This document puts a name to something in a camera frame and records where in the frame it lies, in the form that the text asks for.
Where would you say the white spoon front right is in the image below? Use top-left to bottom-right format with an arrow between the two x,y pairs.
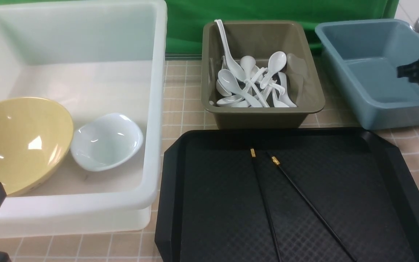
271,72 -> 297,107

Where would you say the white ceramic soup spoon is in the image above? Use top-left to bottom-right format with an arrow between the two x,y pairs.
218,69 -> 263,107

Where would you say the long white spoon leaning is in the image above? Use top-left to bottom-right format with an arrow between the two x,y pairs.
214,19 -> 246,82

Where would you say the black serving tray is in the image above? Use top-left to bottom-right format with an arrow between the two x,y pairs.
155,127 -> 419,262

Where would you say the olive plastic bin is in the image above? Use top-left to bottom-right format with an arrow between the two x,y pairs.
201,20 -> 326,129

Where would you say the black chopstick gold tip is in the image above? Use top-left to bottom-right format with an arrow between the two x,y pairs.
250,148 -> 283,262
266,151 -> 358,262

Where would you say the large yellow noodle bowl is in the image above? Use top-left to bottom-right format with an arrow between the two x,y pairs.
0,97 -> 74,197

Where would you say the blue plastic bin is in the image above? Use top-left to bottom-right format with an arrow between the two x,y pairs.
315,19 -> 419,130

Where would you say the small white square bowl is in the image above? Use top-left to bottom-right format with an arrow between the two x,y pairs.
70,113 -> 144,171

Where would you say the white spoon upright bowl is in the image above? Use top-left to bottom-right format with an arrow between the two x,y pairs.
260,51 -> 287,90

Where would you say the white spoon front left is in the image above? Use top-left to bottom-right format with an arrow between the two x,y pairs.
216,95 -> 244,107

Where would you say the white spoon centre pile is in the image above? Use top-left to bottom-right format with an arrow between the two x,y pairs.
240,55 -> 256,80

